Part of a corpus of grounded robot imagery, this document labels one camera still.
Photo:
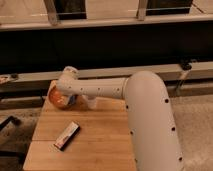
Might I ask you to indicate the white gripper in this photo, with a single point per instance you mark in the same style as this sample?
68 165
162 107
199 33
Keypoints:
90 101

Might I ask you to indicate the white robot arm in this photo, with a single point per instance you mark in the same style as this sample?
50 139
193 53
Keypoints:
151 121

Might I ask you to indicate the orange ceramic bowl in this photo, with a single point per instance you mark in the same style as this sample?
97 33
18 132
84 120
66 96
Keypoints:
60 101

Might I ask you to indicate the black object at left floor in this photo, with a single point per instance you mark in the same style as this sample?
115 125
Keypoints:
12 119

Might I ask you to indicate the black clamp on rail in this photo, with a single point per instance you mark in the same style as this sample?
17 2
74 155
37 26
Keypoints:
185 65

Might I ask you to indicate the grey metal rail frame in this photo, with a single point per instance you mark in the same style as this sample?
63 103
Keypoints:
168 72

